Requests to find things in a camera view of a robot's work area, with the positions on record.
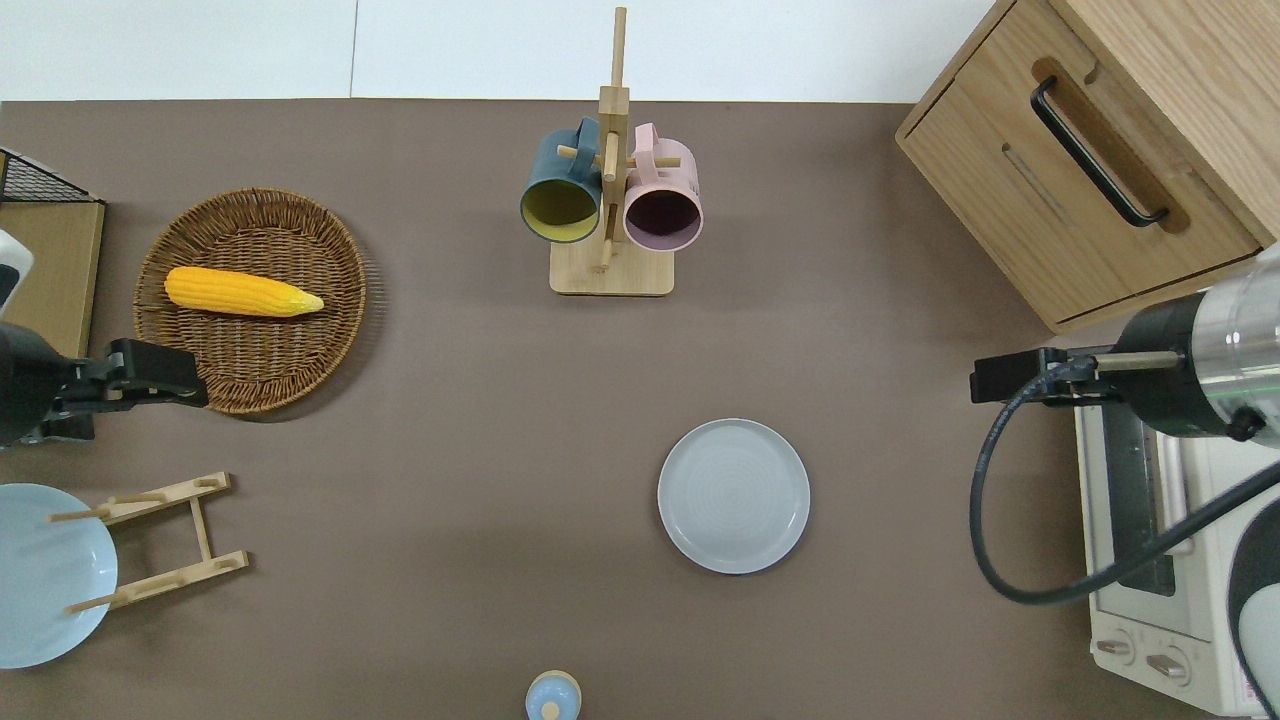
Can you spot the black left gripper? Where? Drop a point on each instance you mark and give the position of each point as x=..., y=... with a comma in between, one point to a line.
x=30, y=385

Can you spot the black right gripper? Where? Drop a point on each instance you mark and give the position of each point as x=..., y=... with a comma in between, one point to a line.
x=1160, y=390

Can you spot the gray plate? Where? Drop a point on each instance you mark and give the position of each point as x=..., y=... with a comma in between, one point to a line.
x=733, y=497

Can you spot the wooden plate rack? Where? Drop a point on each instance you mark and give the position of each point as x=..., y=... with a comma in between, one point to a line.
x=200, y=530

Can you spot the light blue plate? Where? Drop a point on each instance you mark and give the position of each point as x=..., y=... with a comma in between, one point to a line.
x=45, y=590

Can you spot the brown wicker basket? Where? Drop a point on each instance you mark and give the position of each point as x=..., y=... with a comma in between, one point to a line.
x=260, y=360

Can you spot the yellow corn cob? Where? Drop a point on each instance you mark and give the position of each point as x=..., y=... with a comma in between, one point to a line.
x=235, y=292

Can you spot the wooden cabinet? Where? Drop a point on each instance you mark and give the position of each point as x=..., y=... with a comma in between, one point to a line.
x=1000, y=200

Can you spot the white toaster oven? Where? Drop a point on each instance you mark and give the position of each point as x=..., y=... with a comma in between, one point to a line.
x=1200, y=640

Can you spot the brown table mat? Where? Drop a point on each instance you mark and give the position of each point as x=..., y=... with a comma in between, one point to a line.
x=450, y=450

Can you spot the pink mug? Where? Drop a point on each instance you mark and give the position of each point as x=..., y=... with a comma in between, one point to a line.
x=662, y=190

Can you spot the wooden mug tree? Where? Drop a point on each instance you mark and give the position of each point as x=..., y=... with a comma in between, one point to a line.
x=610, y=275

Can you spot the dark teal mug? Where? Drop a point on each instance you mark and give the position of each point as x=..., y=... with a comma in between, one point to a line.
x=560, y=175

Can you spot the small blue dome knob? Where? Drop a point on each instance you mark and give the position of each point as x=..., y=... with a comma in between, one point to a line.
x=552, y=698

